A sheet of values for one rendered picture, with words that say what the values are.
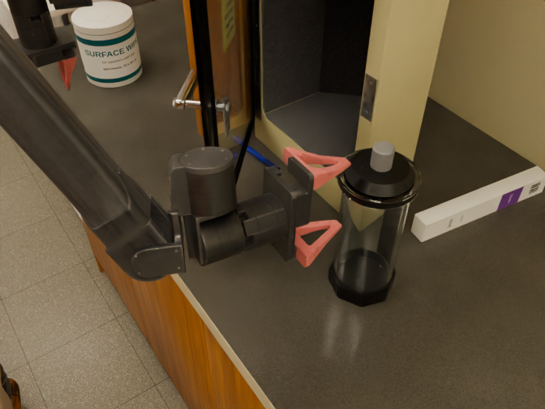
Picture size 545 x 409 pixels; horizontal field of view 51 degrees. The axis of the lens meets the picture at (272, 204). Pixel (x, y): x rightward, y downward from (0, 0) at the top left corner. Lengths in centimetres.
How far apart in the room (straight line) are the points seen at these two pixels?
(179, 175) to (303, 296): 37
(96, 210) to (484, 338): 58
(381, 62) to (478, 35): 48
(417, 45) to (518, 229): 40
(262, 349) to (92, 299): 137
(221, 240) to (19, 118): 23
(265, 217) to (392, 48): 29
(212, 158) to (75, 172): 14
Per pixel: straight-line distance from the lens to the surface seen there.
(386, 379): 83
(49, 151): 58
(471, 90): 129
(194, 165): 58
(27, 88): 56
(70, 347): 205
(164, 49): 149
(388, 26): 76
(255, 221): 63
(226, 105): 79
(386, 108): 84
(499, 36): 121
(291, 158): 65
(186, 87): 83
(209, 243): 61
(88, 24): 131
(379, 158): 72
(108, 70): 134
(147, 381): 192
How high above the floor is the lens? 165
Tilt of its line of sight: 44 degrees down
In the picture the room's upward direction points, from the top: straight up
